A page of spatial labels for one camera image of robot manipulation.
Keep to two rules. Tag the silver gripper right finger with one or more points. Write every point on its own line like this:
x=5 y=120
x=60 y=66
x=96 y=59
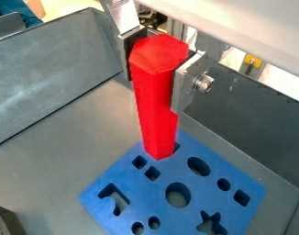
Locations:
x=190 y=75

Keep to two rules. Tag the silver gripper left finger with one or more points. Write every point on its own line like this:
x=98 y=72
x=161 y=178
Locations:
x=128 y=29

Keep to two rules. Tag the red hexagonal peg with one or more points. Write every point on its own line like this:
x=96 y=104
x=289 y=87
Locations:
x=156 y=56

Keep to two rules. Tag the black object bottom left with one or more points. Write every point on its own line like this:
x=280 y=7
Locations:
x=10 y=223

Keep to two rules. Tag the person in blue sleeve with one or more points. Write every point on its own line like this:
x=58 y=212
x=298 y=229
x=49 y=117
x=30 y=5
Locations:
x=11 y=6

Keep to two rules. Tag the grey metal tray bin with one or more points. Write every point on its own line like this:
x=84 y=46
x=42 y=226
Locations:
x=69 y=124

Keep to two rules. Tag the blue shape-sorting board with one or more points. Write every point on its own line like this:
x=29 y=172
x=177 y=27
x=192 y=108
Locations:
x=192 y=194

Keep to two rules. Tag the yellow bracket fixture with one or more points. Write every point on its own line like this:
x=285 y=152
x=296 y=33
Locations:
x=252 y=65

